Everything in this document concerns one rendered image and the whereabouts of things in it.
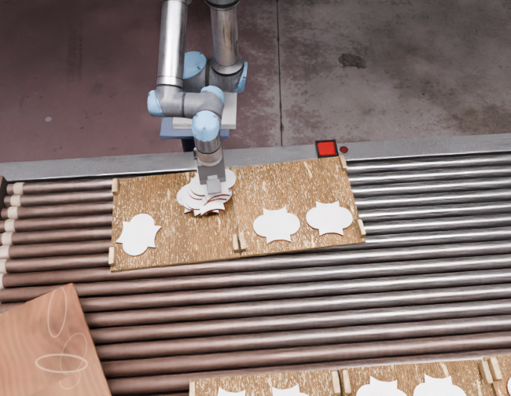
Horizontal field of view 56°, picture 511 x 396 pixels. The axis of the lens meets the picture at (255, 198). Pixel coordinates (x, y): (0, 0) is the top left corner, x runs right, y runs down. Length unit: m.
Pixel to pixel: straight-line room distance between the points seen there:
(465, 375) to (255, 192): 0.84
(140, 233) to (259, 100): 1.81
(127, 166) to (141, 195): 0.16
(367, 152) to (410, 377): 0.81
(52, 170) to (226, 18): 0.83
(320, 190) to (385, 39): 2.24
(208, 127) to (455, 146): 1.00
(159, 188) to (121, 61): 2.01
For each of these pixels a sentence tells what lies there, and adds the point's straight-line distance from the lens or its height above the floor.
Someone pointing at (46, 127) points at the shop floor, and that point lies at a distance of 3.34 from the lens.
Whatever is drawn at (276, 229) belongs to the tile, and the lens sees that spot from 1.58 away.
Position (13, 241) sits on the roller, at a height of 0.91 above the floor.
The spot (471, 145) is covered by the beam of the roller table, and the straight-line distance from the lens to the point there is 1.98.
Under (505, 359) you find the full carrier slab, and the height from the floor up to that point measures 0.94.
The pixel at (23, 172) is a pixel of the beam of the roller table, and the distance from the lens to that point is 1.93.
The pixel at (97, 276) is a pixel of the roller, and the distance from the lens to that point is 1.62.
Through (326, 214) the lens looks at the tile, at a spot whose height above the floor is 0.95.
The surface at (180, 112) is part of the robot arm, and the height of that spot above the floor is 1.28.
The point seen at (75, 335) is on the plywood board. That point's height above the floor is 1.04.
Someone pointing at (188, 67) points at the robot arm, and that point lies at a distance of 1.80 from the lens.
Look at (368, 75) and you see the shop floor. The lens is 3.48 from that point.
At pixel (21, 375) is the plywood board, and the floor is 1.04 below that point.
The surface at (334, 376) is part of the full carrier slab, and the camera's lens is 1.42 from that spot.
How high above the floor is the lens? 2.34
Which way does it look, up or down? 58 degrees down
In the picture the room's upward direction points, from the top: straight up
